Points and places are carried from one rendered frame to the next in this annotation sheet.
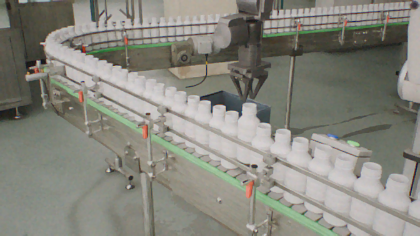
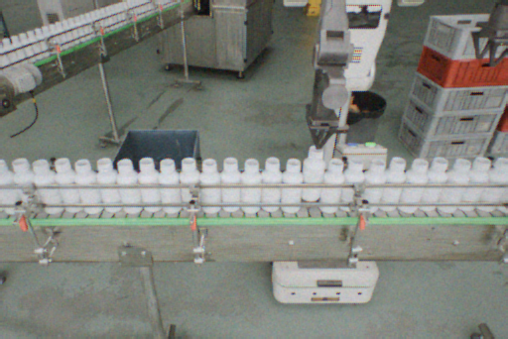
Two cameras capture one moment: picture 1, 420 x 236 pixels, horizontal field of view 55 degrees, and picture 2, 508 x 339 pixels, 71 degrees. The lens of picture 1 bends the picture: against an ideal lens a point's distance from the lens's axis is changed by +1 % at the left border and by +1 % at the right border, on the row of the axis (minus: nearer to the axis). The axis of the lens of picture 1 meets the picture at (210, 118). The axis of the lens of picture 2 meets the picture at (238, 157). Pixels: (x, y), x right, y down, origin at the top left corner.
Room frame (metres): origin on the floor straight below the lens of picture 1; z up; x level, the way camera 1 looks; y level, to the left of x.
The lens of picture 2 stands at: (0.61, 0.65, 1.72)
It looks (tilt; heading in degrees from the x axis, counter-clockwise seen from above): 33 degrees down; 312
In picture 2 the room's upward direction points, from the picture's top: straight up
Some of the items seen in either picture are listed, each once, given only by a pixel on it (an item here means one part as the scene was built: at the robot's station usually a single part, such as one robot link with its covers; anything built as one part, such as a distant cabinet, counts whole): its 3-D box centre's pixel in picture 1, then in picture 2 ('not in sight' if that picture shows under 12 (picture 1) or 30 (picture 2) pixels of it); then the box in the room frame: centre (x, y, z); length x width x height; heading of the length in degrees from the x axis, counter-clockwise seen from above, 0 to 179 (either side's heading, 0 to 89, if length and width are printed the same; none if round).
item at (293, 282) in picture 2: not in sight; (317, 234); (1.25, -0.74, 0.24); 0.68 x 0.53 x 0.41; 132
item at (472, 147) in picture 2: not in sight; (442, 137); (1.11, -2.63, 0.11); 0.61 x 0.41 x 0.22; 48
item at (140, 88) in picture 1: (141, 98); (129, 186); (1.39, 0.25, 1.08); 0.06 x 0.06 x 0.17
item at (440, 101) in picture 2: not in sight; (458, 90); (1.12, -2.63, 0.55); 0.61 x 0.41 x 0.22; 49
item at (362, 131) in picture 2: not in sight; (346, 137); (1.59, -1.70, 0.32); 0.45 x 0.45 x 0.64
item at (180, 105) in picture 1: (180, 117); (210, 185); (1.21, 0.10, 1.08); 0.06 x 0.06 x 0.17
